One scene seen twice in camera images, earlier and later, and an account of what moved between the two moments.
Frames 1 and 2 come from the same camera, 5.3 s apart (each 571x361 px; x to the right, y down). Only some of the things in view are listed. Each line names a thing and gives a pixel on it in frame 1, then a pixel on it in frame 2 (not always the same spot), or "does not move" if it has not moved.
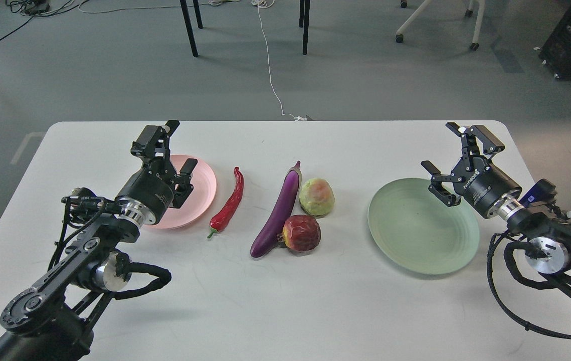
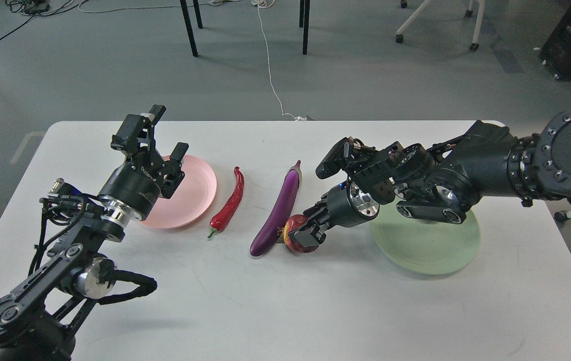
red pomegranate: [301, 232] does not move
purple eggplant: [266, 238] does not move
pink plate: [198, 203] does not move
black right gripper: [490, 190] → [347, 204]
